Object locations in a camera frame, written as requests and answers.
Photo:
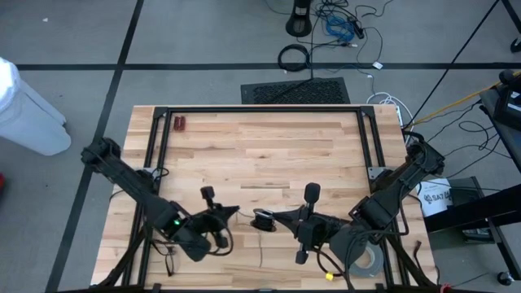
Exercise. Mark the white paper label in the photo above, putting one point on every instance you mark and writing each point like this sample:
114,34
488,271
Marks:
431,199

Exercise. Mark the small red ridged block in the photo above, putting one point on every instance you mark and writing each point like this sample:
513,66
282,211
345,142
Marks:
179,123

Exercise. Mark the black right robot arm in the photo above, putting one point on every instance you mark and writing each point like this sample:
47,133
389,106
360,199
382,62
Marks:
390,195

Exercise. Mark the black power strip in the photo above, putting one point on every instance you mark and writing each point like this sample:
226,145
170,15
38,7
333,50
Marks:
357,29

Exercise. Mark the grey tape roll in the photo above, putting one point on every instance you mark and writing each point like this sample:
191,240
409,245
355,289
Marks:
372,264

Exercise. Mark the grey side desk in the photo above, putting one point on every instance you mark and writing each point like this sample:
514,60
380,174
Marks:
504,142

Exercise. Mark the black caster wheel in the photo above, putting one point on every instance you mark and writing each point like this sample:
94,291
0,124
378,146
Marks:
505,278

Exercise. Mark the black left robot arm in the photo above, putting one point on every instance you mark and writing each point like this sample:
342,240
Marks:
134,183

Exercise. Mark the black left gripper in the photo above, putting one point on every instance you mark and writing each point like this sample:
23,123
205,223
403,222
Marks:
211,224

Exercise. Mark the black cart frame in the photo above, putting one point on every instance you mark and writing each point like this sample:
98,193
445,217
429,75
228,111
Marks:
468,211

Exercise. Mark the small white adapter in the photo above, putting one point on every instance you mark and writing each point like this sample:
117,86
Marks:
377,65

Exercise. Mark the black cylindrical stand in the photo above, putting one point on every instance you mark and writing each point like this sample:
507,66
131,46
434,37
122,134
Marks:
299,24

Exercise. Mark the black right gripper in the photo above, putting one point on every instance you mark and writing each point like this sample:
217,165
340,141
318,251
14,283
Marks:
313,230

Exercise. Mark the white power strip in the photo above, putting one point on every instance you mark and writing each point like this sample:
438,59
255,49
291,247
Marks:
400,116

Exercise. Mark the white plastic bin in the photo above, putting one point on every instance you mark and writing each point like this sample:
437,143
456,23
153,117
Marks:
28,118

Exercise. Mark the black perforated floor mat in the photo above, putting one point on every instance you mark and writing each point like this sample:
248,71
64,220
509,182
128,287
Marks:
325,91

